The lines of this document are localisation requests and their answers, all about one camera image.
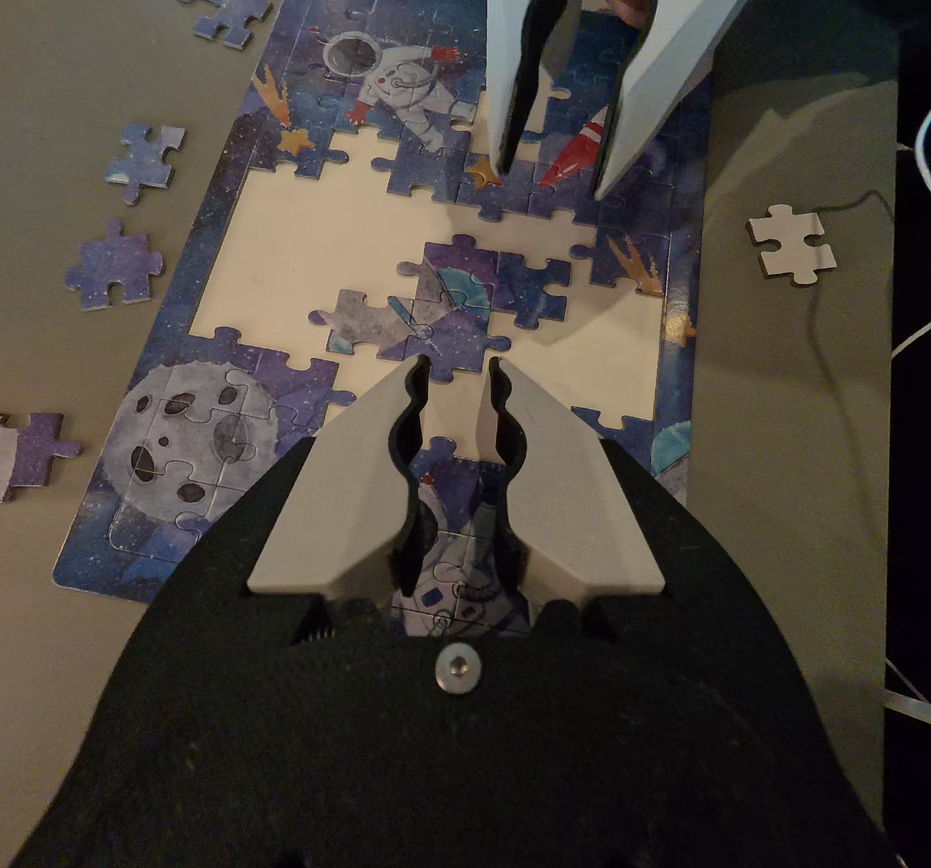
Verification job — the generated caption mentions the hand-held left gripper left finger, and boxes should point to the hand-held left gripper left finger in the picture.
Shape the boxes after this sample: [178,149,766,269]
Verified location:
[246,355,433,596]

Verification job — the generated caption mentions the joined purple puzzle piece cluster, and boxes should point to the joined purple puzzle piece cluster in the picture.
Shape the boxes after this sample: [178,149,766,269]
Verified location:
[309,234,573,383]

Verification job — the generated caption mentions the white jigsaw puzzle piece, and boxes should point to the white jigsaw puzzle piece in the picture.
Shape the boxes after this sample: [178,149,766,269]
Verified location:
[745,204,837,287]

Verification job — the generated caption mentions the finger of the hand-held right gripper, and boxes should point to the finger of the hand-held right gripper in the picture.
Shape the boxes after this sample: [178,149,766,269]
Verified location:
[593,0,785,203]
[486,0,584,174]

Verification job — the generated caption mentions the planet ring puzzle pieces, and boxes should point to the planet ring puzzle pieces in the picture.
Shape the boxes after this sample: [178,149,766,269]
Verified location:
[0,413,83,504]

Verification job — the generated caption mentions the purple jigsaw puzzle piece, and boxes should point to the purple jigsaw puzzle piece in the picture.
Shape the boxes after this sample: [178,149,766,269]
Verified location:
[64,219,167,312]

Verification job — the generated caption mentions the space jigsaw puzzle tray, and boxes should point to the space jigsaw puzzle tray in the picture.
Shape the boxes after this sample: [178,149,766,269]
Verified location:
[52,0,712,603]

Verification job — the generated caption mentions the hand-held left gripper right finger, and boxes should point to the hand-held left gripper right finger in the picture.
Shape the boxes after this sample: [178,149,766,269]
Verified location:
[476,355,666,598]

